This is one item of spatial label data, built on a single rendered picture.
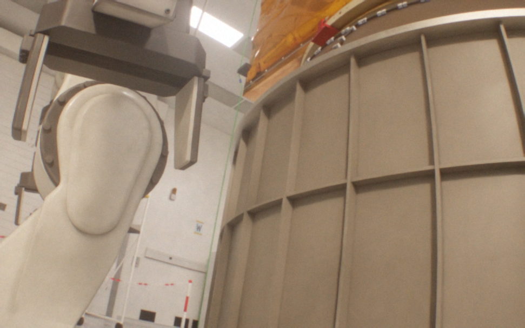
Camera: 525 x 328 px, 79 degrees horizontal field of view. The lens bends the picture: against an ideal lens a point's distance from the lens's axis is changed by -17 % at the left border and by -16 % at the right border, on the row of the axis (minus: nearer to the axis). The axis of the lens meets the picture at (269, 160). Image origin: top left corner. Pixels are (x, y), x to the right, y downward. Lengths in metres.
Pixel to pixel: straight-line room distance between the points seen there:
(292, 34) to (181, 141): 1.81
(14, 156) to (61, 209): 8.02
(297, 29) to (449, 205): 1.46
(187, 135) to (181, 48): 0.06
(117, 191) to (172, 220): 8.61
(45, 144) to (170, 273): 8.50
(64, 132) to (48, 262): 0.12
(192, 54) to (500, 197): 0.64
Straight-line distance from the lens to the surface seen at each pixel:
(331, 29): 1.67
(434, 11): 1.20
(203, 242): 9.26
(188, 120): 0.25
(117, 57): 0.25
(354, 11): 1.62
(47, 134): 0.40
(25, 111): 0.23
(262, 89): 2.23
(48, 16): 0.25
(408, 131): 0.84
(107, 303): 8.32
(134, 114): 0.39
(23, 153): 8.40
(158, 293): 8.74
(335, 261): 0.81
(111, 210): 0.36
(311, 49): 1.79
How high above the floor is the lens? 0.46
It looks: 25 degrees up
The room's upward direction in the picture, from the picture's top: 8 degrees clockwise
